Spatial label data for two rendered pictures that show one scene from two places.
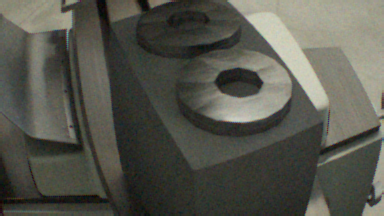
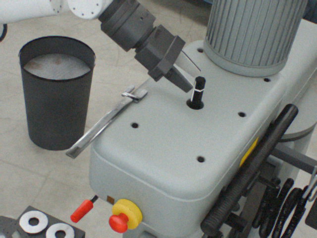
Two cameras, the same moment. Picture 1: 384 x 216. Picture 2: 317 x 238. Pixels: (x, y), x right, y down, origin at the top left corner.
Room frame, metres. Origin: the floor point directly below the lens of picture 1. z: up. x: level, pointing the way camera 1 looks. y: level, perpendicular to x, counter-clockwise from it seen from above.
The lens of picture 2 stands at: (1.45, -0.68, 2.57)
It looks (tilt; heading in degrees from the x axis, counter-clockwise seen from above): 40 degrees down; 128
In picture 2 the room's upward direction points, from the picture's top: 10 degrees clockwise
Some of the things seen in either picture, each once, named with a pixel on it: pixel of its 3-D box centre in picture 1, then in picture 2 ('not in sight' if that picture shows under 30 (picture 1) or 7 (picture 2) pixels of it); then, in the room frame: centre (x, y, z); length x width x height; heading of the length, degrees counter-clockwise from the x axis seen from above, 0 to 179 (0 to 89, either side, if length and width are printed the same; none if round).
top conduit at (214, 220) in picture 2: not in sight; (253, 160); (1.11, 0.12, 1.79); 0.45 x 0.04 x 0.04; 103
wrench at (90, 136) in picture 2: not in sight; (107, 119); (0.90, -0.12, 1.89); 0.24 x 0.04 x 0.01; 105
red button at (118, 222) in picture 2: not in sight; (120, 221); (1.03, -0.19, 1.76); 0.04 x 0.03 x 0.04; 13
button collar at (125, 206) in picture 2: not in sight; (127, 213); (1.02, -0.17, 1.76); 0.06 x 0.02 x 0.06; 13
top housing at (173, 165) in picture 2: not in sight; (191, 128); (0.97, 0.07, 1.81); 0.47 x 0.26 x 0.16; 103
